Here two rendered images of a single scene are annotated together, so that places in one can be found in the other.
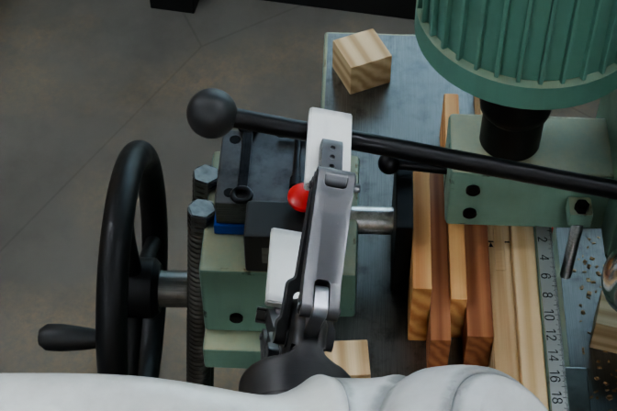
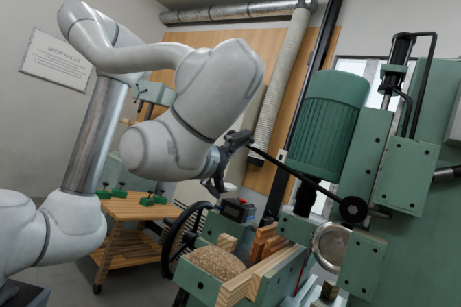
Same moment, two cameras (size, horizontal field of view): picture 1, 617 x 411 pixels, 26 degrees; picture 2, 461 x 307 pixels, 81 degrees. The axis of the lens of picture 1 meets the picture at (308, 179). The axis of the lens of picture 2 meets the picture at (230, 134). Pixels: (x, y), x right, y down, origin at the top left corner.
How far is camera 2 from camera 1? 0.76 m
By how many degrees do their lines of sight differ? 56
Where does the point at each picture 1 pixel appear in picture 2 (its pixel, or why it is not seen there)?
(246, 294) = (215, 223)
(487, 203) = (288, 227)
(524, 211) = (298, 235)
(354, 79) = not seen: hidden behind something
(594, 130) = not seen: hidden behind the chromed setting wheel
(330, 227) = (241, 133)
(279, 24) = not seen: outside the picture
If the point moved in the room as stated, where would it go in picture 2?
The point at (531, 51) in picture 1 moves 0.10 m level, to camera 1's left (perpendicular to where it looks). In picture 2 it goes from (308, 153) to (275, 144)
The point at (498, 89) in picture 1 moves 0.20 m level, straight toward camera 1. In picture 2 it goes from (298, 164) to (263, 153)
